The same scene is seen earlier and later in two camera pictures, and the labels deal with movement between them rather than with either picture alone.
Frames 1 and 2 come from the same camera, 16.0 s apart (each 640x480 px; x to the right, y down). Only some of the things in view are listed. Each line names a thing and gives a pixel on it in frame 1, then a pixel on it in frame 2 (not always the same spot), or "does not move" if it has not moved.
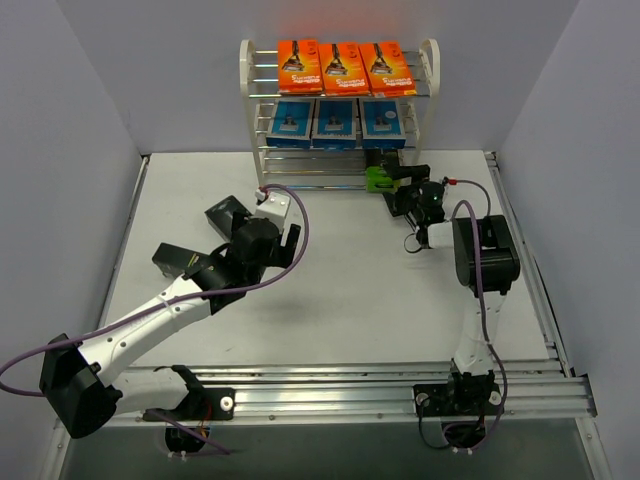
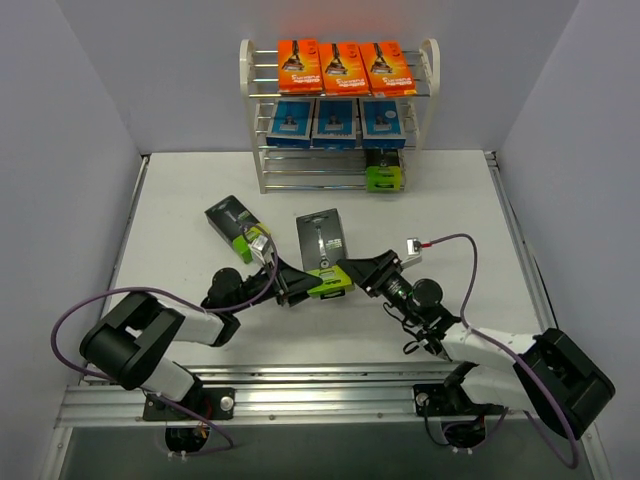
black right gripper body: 400,187 to 381,275
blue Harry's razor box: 291,123 does not move
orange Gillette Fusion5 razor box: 387,69 does not move
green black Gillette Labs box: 220,216 does not move
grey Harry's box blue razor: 381,124 does not move
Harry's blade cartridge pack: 335,124 does not move
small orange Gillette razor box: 299,67 does not move
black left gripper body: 288,245 to 282,284
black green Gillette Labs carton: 174,260 to 322,243
